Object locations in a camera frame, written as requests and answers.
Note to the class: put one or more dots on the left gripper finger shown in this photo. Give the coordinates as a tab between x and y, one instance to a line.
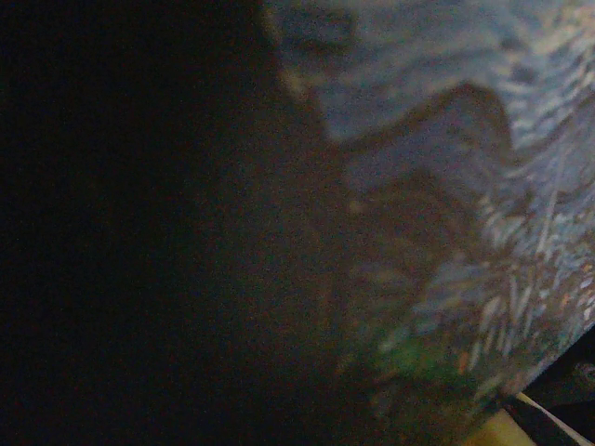
562	404

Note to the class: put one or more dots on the starry night print tin box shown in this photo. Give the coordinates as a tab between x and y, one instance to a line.
418	139

